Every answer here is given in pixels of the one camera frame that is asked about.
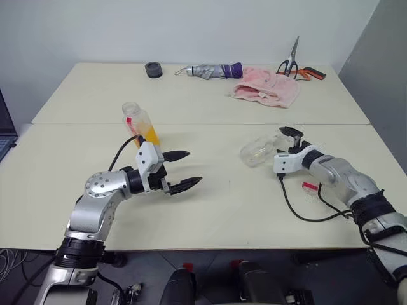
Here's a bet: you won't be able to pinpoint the bundle of light cables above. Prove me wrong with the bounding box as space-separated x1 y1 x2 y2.
0 249 36 280

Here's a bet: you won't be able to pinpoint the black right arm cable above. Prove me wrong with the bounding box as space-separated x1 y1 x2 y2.
278 173 354 222

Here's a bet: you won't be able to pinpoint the pink towel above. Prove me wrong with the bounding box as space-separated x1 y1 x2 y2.
226 66 301 109

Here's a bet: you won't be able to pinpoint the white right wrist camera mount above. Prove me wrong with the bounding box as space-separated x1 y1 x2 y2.
272 145 319 175

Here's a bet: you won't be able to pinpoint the black handled scissors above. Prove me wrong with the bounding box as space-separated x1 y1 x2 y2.
275 35 300 78

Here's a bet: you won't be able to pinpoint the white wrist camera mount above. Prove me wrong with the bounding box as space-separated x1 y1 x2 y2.
135 141 165 193
272 145 319 175

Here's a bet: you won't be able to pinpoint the black table foot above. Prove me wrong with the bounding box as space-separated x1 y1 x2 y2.
101 252 128 268

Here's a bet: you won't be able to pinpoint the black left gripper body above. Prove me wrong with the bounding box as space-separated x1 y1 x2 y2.
148 163 172 194

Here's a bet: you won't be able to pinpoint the dark laptop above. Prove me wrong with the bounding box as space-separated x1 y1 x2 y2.
0 88 17 163

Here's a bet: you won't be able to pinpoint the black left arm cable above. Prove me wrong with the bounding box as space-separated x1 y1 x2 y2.
107 135 144 172

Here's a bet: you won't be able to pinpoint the bottle with orange juice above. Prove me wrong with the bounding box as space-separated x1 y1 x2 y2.
121 101 161 150

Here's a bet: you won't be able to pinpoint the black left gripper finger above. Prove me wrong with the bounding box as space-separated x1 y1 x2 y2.
167 176 204 195
163 150 191 163

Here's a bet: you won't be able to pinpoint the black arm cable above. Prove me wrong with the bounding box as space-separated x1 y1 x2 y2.
107 135 144 172
278 173 354 222

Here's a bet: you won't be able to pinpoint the dark rounded shape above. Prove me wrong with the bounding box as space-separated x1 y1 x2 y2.
158 262 198 305
231 259 287 305

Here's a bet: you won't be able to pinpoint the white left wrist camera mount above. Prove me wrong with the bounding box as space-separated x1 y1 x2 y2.
135 141 165 193

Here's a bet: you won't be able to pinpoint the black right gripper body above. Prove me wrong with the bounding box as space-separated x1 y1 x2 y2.
287 135 312 156

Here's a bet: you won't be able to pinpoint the folded grey purple umbrella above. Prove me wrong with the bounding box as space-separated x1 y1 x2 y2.
174 62 245 80

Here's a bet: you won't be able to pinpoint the clear plastic bottle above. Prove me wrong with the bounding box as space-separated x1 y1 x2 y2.
240 133 289 168

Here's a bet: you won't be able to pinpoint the orange and black hand tool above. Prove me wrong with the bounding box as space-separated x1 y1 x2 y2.
275 67 327 82

